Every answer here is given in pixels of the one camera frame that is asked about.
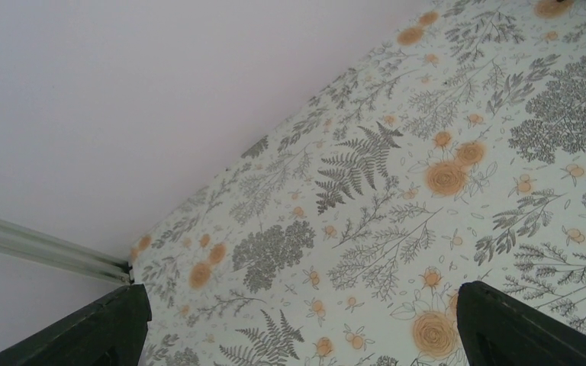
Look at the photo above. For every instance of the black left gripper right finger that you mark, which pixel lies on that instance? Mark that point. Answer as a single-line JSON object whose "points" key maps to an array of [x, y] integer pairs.
{"points": [[496, 329]]}

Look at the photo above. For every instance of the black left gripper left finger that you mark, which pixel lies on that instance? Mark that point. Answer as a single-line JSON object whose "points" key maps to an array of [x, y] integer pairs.
{"points": [[109, 331]]}

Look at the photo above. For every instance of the floral patterned table mat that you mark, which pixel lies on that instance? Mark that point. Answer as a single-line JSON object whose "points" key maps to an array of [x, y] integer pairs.
{"points": [[455, 151]]}

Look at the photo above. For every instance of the aluminium corner frame post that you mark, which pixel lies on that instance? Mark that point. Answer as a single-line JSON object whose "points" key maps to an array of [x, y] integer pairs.
{"points": [[41, 248]]}

